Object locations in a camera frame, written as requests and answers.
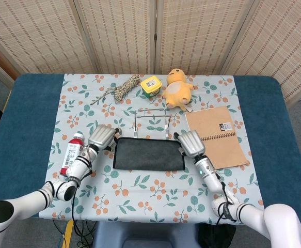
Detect metal wire stand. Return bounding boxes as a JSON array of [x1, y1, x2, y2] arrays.
[[133, 108, 173, 142]]

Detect black floor cables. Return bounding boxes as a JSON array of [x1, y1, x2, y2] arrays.
[[53, 219, 97, 248]]

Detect braided rope bundle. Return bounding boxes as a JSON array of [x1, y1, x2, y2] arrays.
[[89, 74, 141, 106]]

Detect woven folding screen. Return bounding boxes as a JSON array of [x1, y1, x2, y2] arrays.
[[0, 0, 301, 108]]

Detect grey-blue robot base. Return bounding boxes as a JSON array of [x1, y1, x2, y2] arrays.
[[92, 222, 200, 248]]

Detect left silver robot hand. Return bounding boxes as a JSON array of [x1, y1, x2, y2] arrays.
[[88, 124, 124, 153]]

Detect kraft spiral notebook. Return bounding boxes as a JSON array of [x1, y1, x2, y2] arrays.
[[185, 105, 250, 170]]

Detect yellow plush toy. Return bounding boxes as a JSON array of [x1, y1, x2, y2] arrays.
[[161, 68, 194, 112]]

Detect green tub with yellow lid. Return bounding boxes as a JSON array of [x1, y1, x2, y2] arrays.
[[140, 76, 163, 99]]

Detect yellow bar under table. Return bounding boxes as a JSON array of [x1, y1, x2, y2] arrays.
[[61, 221, 75, 248]]

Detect teal table cover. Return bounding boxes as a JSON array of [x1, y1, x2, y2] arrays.
[[0, 73, 301, 225]]

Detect blue cloth with dark back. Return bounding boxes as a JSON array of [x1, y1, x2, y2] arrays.
[[113, 136, 186, 171]]

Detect red juice bottle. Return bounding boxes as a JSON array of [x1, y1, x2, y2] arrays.
[[60, 132, 85, 177]]

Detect floral print tablecloth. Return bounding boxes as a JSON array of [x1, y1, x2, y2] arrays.
[[38, 73, 267, 225]]

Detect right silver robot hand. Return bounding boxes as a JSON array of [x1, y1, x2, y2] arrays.
[[173, 130, 207, 158]]

